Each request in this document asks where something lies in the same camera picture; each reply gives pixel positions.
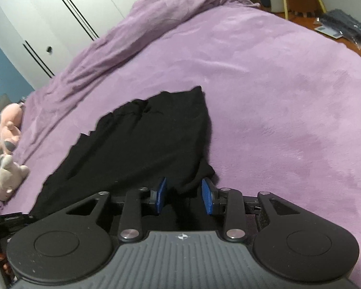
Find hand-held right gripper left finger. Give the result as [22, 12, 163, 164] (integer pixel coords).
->
[64, 177, 168, 243]

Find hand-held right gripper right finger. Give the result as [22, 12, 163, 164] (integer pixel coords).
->
[201, 178, 293, 243]

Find black garment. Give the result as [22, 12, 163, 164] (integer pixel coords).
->
[28, 86, 216, 229]

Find plastic bag of dark clothes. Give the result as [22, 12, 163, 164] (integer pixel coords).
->
[314, 8, 361, 49]

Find white plush toy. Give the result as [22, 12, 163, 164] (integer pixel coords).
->
[0, 154, 30, 208]

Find pink plush toy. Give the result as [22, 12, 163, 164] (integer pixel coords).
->
[0, 102, 25, 154]

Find purple blanket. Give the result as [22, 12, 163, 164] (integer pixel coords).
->
[0, 0, 361, 265]

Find white wardrobe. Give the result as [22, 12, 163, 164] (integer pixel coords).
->
[0, 0, 205, 91]

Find white round stool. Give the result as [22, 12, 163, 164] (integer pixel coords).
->
[284, 0, 320, 17]

